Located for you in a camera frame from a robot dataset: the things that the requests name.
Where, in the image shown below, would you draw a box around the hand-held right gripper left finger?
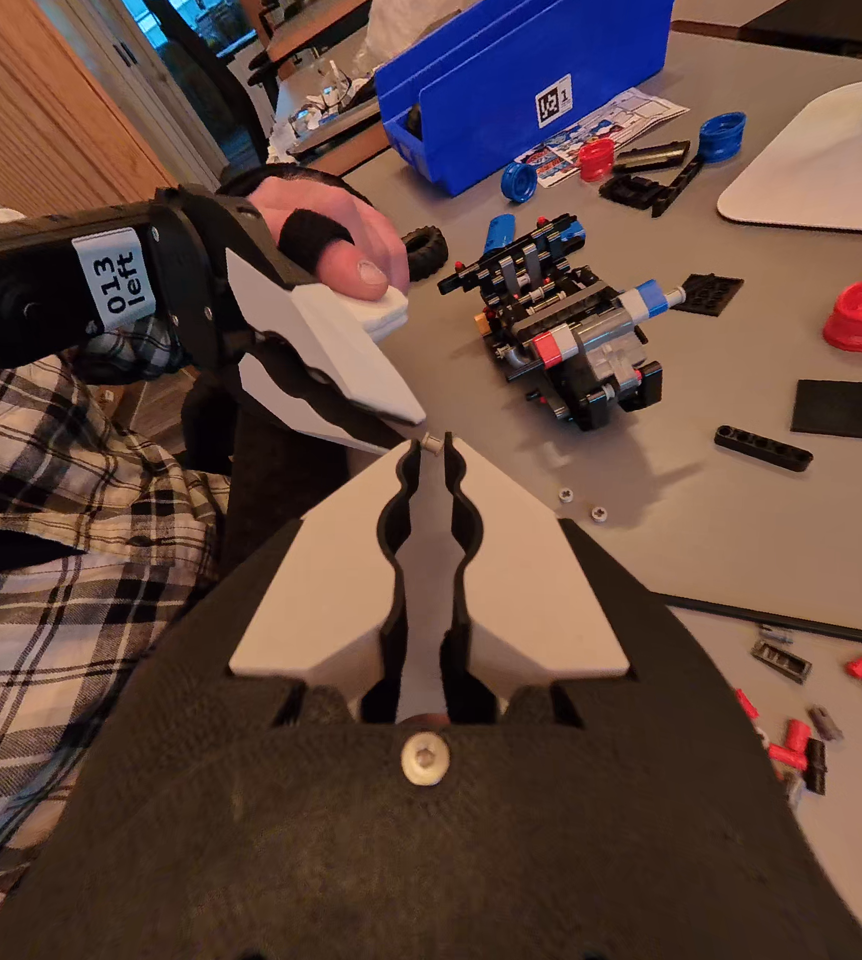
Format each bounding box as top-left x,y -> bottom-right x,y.
228,438 -> 424,723

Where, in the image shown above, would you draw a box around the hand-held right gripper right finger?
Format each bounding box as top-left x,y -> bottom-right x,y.
442,435 -> 630,725

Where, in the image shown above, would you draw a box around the person's plaid shirt torso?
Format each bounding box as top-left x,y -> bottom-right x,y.
0,352 -> 233,910

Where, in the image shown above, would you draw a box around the clear plastic bag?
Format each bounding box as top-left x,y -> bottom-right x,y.
365,0 -> 471,59

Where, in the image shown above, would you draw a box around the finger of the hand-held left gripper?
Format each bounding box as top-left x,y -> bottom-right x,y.
238,351 -> 403,457
224,247 -> 428,426

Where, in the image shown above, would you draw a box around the black studded plate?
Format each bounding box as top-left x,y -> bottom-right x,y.
670,271 -> 746,318

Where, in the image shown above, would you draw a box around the brick-built toy truck chassis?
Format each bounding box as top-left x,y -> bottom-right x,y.
437,213 -> 690,433

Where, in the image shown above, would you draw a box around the thin black beam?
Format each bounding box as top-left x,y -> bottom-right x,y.
651,153 -> 706,219

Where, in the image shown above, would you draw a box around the small red wheel rim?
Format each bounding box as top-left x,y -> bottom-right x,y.
576,138 -> 618,184

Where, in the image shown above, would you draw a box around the black toy tyre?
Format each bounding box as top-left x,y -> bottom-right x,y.
400,224 -> 450,285

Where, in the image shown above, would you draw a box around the black axle rod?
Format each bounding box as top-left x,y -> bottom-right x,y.
654,591 -> 862,653

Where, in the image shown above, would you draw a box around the black cylinder piece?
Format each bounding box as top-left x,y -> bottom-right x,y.
614,139 -> 691,176

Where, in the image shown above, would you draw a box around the short black beam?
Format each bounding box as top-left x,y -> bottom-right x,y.
713,424 -> 815,474

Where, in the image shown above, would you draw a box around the blue tagged storage bin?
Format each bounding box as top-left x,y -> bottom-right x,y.
374,0 -> 676,198

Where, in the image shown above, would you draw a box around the person's left hand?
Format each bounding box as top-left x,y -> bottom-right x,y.
247,176 -> 411,305

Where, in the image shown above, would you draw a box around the small connector pins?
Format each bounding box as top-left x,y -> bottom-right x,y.
734,621 -> 862,798

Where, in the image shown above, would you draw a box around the black frame piece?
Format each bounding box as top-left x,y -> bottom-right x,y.
599,173 -> 672,212

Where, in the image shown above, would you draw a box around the black office chair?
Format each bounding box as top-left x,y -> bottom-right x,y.
144,0 -> 276,164

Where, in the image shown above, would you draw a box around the cluttered background table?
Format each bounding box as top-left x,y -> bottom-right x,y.
266,45 -> 391,179

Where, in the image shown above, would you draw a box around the black square panel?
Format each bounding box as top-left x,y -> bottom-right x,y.
790,378 -> 862,442

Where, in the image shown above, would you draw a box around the white book stand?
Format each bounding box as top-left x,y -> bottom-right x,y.
716,0 -> 862,236

